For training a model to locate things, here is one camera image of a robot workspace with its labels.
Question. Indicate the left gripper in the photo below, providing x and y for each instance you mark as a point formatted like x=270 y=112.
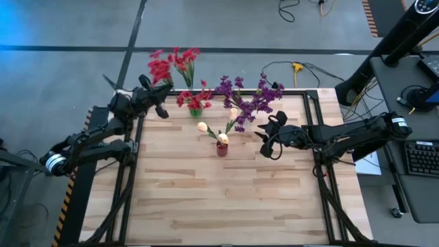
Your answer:
x=135 y=99

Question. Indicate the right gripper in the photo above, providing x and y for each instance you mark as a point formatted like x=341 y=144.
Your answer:
x=286 y=135

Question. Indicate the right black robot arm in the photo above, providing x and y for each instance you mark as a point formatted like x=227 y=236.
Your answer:
x=356 y=135

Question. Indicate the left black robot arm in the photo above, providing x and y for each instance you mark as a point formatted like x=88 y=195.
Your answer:
x=89 y=144

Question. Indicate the green glass vase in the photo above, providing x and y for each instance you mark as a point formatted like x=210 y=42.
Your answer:
x=195 y=112

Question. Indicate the red ribbed glass vase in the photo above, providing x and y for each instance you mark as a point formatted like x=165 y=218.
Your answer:
x=222 y=150

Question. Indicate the yellow power plug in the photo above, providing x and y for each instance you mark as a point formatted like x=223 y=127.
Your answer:
x=297 y=67

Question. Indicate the white paper sheet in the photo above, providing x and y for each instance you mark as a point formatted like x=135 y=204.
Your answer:
x=372 y=166

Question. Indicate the grey side desk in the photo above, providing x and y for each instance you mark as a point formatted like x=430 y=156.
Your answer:
x=401 y=103

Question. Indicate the black hazard-striped floor mat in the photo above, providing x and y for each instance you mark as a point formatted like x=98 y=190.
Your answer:
x=73 y=212
x=387 y=17

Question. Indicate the black tower fan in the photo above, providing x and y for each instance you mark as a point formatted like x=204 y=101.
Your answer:
x=387 y=48

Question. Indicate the black caster wheel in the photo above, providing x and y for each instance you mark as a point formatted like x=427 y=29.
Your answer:
x=396 y=212

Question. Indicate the grey metal stand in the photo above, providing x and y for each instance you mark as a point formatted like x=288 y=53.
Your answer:
x=17 y=164

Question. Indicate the black keyboard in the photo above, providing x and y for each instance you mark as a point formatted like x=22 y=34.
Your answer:
x=423 y=158

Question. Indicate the black aluminium table frame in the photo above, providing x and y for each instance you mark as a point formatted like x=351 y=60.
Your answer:
x=223 y=92

